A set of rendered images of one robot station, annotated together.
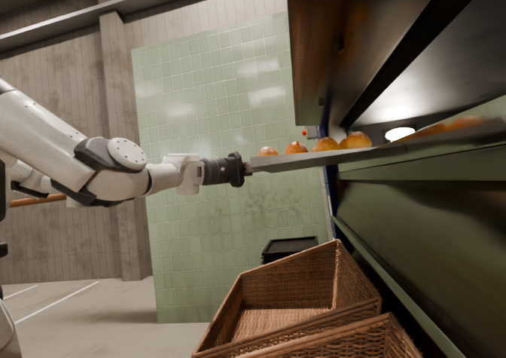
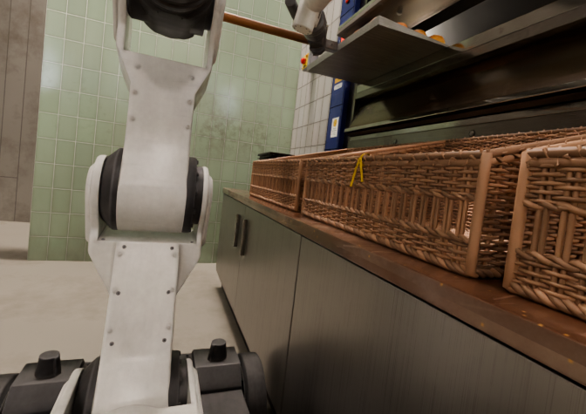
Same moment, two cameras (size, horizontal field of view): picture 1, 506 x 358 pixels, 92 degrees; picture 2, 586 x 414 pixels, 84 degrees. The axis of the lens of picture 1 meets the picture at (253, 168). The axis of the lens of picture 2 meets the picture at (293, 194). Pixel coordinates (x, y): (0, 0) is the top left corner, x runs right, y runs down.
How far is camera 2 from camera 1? 86 cm
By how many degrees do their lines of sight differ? 32
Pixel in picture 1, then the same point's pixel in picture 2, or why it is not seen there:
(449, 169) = (536, 30)
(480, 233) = (538, 58)
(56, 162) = not seen: outside the picture
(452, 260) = (519, 76)
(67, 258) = not seen: outside the picture
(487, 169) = (561, 21)
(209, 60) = not seen: outside the picture
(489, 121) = (569, 1)
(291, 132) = (278, 59)
